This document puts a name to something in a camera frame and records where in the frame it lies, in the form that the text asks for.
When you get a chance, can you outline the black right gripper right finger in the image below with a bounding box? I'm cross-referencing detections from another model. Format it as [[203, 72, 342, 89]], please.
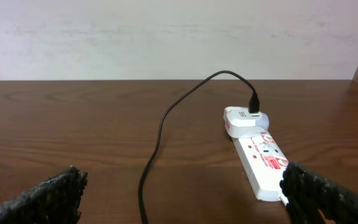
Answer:
[[280, 162, 358, 224]]

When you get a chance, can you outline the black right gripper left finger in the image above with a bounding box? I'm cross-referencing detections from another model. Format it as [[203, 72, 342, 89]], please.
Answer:
[[0, 166, 88, 224]]

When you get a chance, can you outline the white power strip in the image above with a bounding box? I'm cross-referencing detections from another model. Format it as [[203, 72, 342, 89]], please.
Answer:
[[232, 132, 288, 204]]

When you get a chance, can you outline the white power strip cord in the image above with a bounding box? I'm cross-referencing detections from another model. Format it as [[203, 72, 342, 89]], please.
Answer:
[[277, 194, 290, 207]]

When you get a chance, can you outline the white USB wall charger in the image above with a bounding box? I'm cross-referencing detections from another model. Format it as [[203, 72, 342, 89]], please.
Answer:
[[223, 106, 269, 139]]

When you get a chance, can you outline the black USB charging cable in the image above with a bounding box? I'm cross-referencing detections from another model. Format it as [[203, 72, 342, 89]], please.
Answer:
[[137, 70, 260, 224]]

